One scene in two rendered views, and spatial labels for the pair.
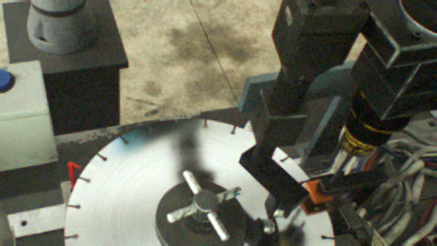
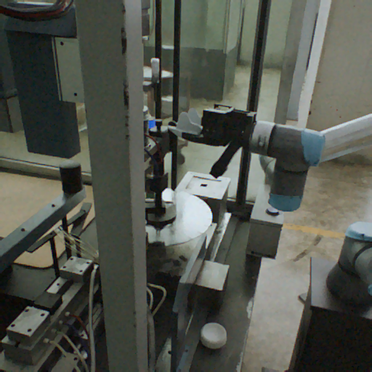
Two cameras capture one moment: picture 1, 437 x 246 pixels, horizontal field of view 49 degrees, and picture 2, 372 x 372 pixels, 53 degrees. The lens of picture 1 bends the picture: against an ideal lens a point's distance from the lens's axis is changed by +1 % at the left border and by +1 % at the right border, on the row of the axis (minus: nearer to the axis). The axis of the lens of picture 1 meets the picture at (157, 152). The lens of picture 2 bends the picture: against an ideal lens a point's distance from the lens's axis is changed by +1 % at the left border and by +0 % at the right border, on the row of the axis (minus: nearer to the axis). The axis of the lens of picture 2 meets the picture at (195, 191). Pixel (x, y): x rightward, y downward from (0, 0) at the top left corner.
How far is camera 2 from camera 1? 1.23 m
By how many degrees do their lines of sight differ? 84
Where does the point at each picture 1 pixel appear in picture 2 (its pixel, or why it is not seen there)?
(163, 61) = not seen: outside the picture
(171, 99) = not seen: outside the picture
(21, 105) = (255, 213)
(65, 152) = (249, 257)
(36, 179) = (239, 245)
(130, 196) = (182, 205)
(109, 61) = (313, 296)
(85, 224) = (181, 195)
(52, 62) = (319, 273)
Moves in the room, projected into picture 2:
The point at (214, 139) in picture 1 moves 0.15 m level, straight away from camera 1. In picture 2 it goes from (189, 231) to (228, 256)
